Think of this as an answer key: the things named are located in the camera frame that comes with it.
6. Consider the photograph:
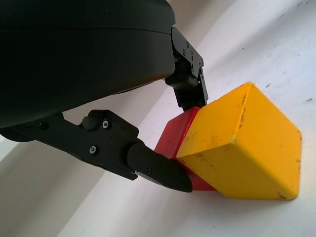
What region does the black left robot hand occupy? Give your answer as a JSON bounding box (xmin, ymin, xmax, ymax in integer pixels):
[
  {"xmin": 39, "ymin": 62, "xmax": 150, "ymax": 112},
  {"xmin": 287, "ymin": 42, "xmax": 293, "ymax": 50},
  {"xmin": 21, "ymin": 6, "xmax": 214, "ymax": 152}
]
[{"xmin": 0, "ymin": 0, "xmax": 209, "ymax": 194}]

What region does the red block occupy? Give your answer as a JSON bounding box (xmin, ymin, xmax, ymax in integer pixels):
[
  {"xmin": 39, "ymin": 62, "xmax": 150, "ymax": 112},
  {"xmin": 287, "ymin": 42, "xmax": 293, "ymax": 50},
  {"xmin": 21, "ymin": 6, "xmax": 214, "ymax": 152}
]
[{"xmin": 154, "ymin": 106, "xmax": 218, "ymax": 192}]

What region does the yellow block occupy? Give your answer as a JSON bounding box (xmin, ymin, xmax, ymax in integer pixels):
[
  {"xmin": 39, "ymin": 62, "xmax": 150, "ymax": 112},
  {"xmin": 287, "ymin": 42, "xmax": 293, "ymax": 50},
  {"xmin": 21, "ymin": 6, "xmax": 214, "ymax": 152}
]
[{"xmin": 176, "ymin": 81, "xmax": 303, "ymax": 201}]

